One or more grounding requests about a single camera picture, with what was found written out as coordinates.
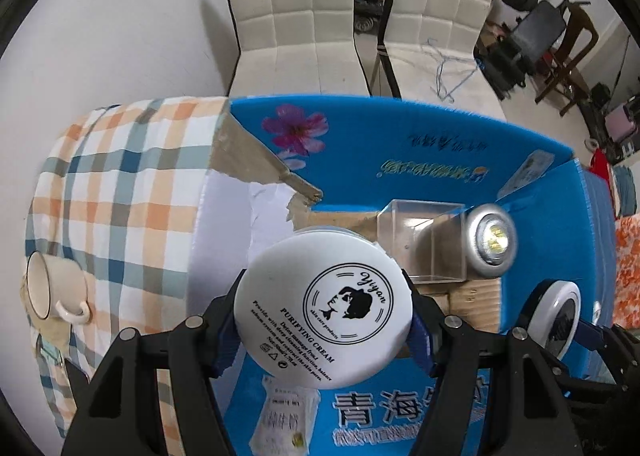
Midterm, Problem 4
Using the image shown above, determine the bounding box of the white mug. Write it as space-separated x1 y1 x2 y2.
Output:
25 252 92 323

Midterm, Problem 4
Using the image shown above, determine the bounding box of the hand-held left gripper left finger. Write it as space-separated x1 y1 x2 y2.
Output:
60 278 248 456

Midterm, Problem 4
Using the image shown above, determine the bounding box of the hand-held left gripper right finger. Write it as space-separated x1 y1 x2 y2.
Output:
402 276 586 456

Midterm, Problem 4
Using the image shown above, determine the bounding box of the blue cardboard box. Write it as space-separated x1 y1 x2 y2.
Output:
187 96 603 456

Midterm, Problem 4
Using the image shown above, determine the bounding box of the plaid cloth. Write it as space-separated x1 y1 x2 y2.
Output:
24 96 236 456

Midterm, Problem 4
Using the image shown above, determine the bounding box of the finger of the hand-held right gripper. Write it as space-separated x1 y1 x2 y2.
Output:
575 321 640 387

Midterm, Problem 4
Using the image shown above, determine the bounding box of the black weight bench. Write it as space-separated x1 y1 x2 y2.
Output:
487 0 591 101

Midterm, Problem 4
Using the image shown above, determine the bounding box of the white cream jar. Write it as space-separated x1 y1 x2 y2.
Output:
233 226 415 390

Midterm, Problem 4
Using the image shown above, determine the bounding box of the orange floral cloth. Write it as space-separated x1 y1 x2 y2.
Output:
612 215 640 333

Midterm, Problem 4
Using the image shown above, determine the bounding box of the white padded chair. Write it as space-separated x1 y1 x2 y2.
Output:
370 0 507 121
220 0 373 99

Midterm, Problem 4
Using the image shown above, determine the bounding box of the brown wooden chair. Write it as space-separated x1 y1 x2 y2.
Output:
534 0 601 117

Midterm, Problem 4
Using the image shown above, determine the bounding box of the clear plastic box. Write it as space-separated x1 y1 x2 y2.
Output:
376 199 475 283

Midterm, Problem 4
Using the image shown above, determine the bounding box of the red cloth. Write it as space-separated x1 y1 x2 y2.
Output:
587 148 614 187

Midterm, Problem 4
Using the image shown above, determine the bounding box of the white compact with black centre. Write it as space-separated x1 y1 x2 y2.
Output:
520 279 583 364

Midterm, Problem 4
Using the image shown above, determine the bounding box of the blue striped sheet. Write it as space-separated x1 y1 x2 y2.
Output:
582 171 618 329

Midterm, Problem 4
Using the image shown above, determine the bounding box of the blue wire hanger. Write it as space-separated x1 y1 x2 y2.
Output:
431 56 479 102

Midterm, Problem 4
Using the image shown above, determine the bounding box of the blue grey cloth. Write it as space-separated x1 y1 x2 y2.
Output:
610 163 640 219

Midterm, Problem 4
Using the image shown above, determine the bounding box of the pink suitcase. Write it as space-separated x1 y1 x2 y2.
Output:
604 98 640 143

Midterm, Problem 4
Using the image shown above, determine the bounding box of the silver round push light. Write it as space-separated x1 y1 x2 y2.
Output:
465 204 517 279

